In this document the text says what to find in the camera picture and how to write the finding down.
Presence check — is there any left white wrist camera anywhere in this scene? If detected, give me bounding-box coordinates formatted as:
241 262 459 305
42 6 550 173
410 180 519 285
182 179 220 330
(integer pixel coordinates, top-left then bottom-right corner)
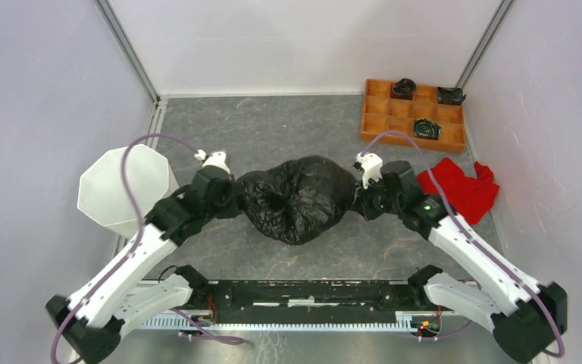
194 149 231 174

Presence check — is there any blue yellow rolled tie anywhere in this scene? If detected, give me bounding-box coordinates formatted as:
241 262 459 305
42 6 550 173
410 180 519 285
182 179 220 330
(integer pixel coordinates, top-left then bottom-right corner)
413 118 442 140

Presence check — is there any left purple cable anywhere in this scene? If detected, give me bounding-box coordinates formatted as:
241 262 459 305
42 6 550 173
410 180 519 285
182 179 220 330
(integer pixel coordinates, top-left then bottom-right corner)
49 133 202 364

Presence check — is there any red cloth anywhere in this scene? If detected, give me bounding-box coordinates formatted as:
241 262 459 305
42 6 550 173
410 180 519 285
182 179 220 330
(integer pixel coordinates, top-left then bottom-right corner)
432 158 499 225

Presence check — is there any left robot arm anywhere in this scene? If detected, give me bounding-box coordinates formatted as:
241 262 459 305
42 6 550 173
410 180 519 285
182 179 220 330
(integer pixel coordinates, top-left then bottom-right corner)
45 164 237 363

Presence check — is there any wooden compartment tray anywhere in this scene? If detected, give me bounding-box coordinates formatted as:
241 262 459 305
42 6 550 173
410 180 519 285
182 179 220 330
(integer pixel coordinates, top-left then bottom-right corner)
358 79 467 153

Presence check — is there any aluminium corner post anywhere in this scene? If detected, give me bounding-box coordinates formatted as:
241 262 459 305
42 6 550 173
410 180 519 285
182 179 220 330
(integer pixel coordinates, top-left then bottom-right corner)
455 0 515 89
94 0 161 105

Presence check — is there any left aluminium corner post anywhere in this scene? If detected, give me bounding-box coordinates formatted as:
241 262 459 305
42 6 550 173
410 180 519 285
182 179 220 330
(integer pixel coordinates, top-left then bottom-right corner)
94 0 161 105

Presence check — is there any black trash bag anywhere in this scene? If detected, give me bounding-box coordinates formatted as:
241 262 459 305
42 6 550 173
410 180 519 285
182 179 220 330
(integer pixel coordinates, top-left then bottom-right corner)
236 155 357 246

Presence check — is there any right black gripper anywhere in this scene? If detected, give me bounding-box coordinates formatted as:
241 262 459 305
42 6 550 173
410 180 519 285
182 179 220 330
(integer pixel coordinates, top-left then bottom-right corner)
350 173 403 221

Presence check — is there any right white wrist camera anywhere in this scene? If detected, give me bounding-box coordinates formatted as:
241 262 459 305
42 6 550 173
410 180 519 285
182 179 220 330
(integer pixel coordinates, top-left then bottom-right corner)
354 152 383 190

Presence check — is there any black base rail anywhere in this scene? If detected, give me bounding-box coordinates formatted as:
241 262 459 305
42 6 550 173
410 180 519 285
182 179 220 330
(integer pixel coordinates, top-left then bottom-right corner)
159 279 458 325

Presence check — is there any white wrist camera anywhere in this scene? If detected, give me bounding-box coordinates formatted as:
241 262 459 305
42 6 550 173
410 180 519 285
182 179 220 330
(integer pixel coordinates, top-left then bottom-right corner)
354 152 383 190
194 149 231 174

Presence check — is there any right aluminium corner post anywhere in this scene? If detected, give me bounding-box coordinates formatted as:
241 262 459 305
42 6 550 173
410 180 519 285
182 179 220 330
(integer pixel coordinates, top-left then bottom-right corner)
455 0 515 89

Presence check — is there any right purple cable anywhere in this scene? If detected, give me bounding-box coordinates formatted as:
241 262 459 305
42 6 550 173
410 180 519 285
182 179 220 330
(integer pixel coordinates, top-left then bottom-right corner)
358 130 567 359

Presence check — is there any orange black rolled tie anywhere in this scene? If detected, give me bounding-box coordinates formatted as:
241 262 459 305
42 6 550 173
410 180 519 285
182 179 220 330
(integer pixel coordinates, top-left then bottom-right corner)
390 78 417 100

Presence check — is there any white trash bin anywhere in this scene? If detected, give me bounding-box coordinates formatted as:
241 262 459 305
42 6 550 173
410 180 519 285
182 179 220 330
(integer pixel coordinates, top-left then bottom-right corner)
77 145 179 239

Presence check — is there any dark grey rolled tie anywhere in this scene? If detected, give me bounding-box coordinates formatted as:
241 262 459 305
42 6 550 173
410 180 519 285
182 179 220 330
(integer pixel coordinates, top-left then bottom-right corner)
436 86 467 106

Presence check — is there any purple cable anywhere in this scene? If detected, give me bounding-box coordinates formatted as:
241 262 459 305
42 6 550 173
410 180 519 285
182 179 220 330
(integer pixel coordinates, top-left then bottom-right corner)
358 130 567 359
49 133 202 364

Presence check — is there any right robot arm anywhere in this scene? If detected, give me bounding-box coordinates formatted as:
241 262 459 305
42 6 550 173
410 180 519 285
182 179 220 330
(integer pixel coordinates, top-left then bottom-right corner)
352 153 568 363

